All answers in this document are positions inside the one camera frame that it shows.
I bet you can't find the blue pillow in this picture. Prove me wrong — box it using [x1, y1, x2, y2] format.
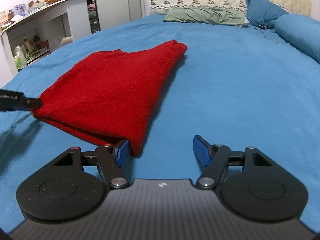
[245, 0, 290, 29]

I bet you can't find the white desk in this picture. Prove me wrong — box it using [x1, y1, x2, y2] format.
[0, 0, 87, 78]

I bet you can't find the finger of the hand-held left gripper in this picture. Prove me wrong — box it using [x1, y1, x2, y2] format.
[0, 89, 43, 112]

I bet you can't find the bed with blue sheet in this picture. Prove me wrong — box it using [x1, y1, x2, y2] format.
[0, 14, 320, 233]

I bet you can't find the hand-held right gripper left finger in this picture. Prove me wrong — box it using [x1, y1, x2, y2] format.
[50, 140, 131, 190]

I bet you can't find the blue duvet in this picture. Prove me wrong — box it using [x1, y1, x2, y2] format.
[274, 14, 320, 64]

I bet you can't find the blue tin box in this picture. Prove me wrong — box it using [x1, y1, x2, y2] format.
[14, 3, 28, 17]

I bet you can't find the white wardrobe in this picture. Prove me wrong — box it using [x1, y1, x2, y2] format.
[94, 0, 150, 32]

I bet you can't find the green pillow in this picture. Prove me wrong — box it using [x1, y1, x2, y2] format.
[164, 7, 248, 28]

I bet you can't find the red knit sweater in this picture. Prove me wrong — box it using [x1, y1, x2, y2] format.
[32, 40, 188, 158]

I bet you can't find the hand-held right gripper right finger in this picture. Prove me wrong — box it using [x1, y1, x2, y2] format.
[193, 135, 275, 190]

